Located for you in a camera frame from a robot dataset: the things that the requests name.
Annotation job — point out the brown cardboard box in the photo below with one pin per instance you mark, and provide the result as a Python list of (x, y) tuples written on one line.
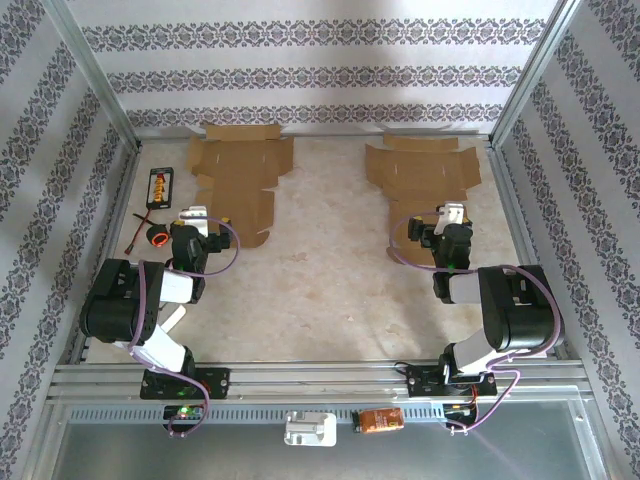
[(240, 170), (425, 170)]

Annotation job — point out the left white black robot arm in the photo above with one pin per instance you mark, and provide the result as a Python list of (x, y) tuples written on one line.
[(120, 300)]

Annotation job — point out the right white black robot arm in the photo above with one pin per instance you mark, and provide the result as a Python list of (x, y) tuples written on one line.
[(520, 310)]

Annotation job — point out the black board with yellow connectors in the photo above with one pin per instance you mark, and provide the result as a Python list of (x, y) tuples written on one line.
[(160, 187)]

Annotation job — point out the circuit board with green light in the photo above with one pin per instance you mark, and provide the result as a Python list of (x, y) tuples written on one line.
[(182, 412)]

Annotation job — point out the small dark circuit board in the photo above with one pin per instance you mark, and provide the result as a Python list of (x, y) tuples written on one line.
[(457, 410)]

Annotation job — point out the orange battery pack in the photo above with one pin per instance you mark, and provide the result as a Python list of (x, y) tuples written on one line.
[(377, 420)]

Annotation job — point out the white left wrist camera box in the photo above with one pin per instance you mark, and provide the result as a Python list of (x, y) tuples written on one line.
[(196, 215)]

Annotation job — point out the thin aluminium wall rail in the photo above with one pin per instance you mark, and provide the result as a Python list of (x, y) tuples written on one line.
[(325, 135)]

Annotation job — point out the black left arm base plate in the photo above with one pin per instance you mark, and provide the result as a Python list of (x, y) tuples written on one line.
[(217, 382)]

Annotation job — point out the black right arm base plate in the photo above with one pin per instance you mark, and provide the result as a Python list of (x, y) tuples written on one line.
[(422, 382)]

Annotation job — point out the aluminium frame post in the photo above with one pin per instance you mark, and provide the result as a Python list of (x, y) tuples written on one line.
[(531, 75), (97, 75)]

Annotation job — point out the aluminium mounting rail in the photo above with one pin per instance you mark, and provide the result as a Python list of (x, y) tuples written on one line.
[(320, 380)]

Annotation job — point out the white plastic bracket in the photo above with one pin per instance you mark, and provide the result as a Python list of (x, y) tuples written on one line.
[(310, 429)]

